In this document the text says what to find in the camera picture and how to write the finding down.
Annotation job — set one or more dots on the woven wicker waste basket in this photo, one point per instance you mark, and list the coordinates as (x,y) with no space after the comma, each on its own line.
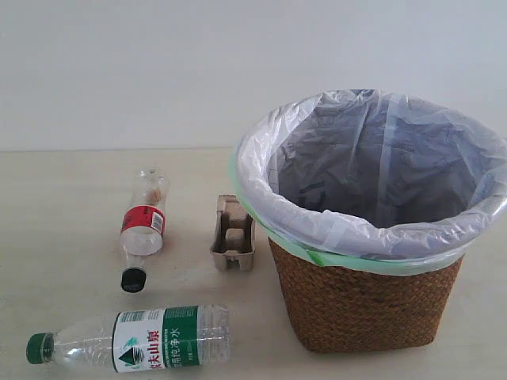
(340,310)

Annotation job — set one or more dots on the green label water bottle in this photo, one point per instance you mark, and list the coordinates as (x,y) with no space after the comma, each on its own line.
(139,340)

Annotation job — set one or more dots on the red label clear bottle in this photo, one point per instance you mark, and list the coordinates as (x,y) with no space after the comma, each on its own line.
(143,227)

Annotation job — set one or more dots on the white plastic bin liner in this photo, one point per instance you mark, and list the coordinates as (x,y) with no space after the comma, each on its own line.
(372,181)

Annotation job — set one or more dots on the brown cardboard pulp tray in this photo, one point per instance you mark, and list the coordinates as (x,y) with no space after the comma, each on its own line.
(233,244)

